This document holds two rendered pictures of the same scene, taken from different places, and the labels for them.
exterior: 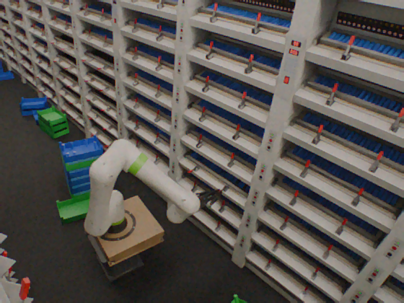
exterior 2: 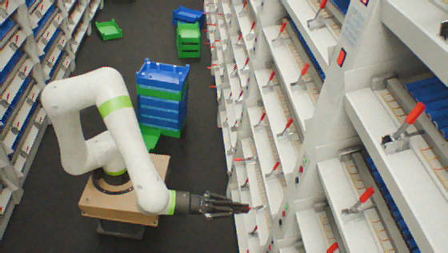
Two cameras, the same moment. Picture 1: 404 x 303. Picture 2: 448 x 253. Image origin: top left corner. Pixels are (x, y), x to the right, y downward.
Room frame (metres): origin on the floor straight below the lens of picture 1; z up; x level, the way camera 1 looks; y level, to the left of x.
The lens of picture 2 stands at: (0.66, -0.57, 1.67)
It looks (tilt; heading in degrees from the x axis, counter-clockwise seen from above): 41 degrees down; 38
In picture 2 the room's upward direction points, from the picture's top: 9 degrees clockwise
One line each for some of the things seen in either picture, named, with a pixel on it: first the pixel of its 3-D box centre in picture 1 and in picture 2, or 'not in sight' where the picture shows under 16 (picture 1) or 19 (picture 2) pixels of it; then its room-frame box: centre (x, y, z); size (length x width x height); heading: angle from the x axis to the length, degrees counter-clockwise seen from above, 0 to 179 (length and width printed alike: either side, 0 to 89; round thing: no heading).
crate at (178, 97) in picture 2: (82, 156); (163, 84); (1.86, 0.94, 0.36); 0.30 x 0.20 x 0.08; 125
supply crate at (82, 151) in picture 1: (81, 148); (163, 74); (1.86, 0.94, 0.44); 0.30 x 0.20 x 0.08; 125
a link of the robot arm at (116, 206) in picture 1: (111, 208); (110, 152); (1.18, 0.46, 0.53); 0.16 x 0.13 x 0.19; 167
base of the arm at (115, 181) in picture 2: (105, 224); (106, 168); (1.16, 0.50, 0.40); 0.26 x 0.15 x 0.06; 127
